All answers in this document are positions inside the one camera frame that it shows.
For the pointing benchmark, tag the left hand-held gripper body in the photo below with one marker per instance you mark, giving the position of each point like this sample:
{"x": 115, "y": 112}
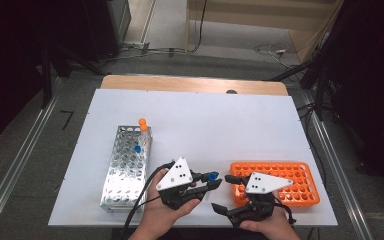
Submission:
{"x": 176, "y": 180}

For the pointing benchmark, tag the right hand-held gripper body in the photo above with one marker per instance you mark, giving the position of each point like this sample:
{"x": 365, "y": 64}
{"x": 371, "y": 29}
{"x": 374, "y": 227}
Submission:
{"x": 263, "y": 183}

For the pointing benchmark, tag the blue-capped clear test tube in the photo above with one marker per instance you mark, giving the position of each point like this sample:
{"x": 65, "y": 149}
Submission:
{"x": 137, "y": 149}
{"x": 213, "y": 175}

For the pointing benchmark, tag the orange plastic test tube rack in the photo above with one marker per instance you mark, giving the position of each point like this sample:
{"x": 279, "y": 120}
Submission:
{"x": 300, "y": 190}

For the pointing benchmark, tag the silver metal test tube rack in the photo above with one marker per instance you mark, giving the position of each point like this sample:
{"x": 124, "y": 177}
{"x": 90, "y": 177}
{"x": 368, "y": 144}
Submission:
{"x": 123, "y": 180}

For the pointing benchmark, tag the orange-capped clear test tube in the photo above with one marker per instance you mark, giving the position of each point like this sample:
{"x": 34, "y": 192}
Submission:
{"x": 144, "y": 128}
{"x": 142, "y": 121}

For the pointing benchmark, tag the person's left hand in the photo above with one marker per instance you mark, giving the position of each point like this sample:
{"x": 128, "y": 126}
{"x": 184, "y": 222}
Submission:
{"x": 156, "y": 216}

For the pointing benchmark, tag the person's right hand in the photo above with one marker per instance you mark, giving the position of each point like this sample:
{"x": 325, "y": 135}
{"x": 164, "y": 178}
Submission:
{"x": 273, "y": 228}

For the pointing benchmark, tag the white table board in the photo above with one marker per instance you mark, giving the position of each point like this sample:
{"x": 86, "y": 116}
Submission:
{"x": 213, "y": 126}

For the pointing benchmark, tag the black stand legs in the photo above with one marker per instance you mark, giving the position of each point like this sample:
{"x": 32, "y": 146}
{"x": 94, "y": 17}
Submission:
{"x": 46, "y": 80}
{"x": 320, "y": 93}

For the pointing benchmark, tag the black curtain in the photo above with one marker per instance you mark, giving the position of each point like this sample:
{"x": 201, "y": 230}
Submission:
{"x": 370, "y": 66}
{"x": 20, "y": 50}

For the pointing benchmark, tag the beige wooden furniture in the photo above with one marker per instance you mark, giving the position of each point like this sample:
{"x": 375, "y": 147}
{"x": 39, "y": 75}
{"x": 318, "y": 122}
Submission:
{"x": 246, "y": 20}

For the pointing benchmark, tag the aluminium floor rail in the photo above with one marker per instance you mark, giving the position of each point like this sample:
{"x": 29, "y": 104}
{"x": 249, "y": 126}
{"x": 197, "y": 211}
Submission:
{"x": 336, "y": 173}
{"x": 23, "y": 156}

